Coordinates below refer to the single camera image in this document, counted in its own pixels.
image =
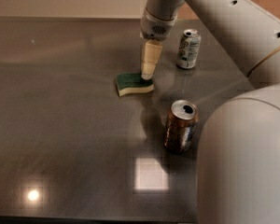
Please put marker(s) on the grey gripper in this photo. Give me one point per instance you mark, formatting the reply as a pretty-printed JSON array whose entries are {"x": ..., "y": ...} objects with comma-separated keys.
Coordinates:
[{"x": 155, "y": 28}]

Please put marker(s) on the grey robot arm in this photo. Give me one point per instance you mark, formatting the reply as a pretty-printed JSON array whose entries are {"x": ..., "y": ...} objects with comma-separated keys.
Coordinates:
[{"x": 238, "y": 160}]

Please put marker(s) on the green and yellow sponge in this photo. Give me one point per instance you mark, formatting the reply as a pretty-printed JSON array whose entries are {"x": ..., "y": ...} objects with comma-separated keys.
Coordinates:
[{"x": 133, "y": 83}]

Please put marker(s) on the green and white soda can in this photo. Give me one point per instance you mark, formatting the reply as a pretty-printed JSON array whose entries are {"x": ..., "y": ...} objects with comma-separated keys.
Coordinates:
[{"x": 189, "y": 47}]

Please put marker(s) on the orange soda can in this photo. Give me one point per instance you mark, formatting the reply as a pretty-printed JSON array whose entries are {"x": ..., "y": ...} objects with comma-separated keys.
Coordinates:
[{"x": 182, "y": 119}]

